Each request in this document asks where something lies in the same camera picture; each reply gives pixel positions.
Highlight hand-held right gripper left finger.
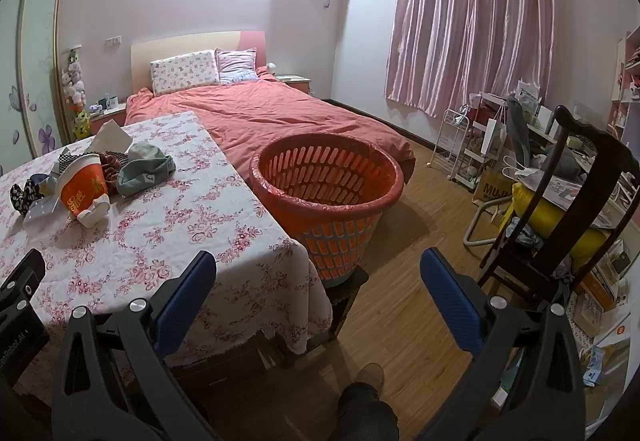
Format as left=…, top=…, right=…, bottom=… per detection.
left=51, top=250, right=217, bottom=441

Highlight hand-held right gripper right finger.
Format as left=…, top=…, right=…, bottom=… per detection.
left=419, top=247, right=587, bottom=441

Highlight grey packet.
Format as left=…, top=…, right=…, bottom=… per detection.
left=22, top=198, right=68, bottom=225

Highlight orange laundry basket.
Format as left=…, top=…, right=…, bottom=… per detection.
left=248, top=133, right=405, bottom=289

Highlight dark blue packet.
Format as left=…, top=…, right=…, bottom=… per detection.
left=10, top=176, right=51, bottom=216

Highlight pale green bag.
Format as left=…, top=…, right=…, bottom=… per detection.
left=116, top=142, right=177, bottom=196

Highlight orange paper cup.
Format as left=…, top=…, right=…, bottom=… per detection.
left=59, top=153, right=111, bottom=222

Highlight dark red wrapper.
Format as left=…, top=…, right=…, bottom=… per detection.
left=97, top=151, right=128, bottom=172

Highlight black dotted mesh pouch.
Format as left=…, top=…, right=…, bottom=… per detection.
left=57, top=147, right=82, bottom=174

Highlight cream bag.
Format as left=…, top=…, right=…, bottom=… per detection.
left=87, top=120, right=133, bottom=156

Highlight floral tablecloth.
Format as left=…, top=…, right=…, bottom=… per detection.
left=0, top=111, right=335, bottom=397

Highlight dark wooden stool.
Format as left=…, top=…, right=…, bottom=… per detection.
left=300, top=266, right=371, bottom=353

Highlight brown slipper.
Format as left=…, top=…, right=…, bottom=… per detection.
left=352, top=363, right=386, bottom=392

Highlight brown paper bag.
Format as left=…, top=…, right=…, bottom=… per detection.
left=472, top=168, right=516, bottom=204

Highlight yellow cushion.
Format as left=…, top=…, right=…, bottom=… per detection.
left=511, top=183, right=611, bottom=272

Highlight person's leg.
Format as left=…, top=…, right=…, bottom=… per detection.
left=336, top=382, right=398, bottom=441

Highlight white shelf cart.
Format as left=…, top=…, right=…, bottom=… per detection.
left=462, top=93, right=506, bottom=192

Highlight pile of boxes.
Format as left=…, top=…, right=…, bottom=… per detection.
left=567, top=241, right=640, bottom=422

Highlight newspaper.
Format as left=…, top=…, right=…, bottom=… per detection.
left=542, top=176, right=616, bottom=227

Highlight white paper bag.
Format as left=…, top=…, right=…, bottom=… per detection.
left=482, top=118, right=507, bottom=156

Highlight grey office chair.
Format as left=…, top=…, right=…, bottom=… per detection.
left=465, top=96, right=538, bottom=247

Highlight pink nightstand with mug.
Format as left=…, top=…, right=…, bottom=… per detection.
left=89, top=102, right=127, bottom=136

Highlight bed with red duvet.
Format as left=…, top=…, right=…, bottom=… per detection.
left=124, top=73, right=417, bottom=186

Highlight dark wooden chair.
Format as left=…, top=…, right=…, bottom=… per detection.
left=477, top=105, right=635, bottom=317

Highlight floral pillow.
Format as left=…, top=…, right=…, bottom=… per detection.
left=150, top=50, right=221, bottom=96

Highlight pink striped pillow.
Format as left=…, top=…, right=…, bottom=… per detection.
left=215, top=48, right=259, bottom=84

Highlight pink nightstand by curtain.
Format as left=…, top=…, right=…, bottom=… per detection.
left=275, top=73, right=312, bottom=94

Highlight hanging plush toys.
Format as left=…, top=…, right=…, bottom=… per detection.
left=62, top=48, right=90, bottom=139

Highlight flower print wardrobe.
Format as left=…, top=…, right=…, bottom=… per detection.
left=0, top=0, right=68, bottom=172

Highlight cream and pink headboard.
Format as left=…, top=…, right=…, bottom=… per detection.
left=131, top=31, right=267, bottom=94

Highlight pink and white bookshelf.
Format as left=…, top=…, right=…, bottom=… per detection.
left=607, top=26, right=640, bottom=142

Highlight pink curtain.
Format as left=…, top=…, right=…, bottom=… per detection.
left=385, top=0, right=557, bottom=119

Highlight white wire cart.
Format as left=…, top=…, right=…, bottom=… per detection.
left=431, top=108, right=473, bottom=182

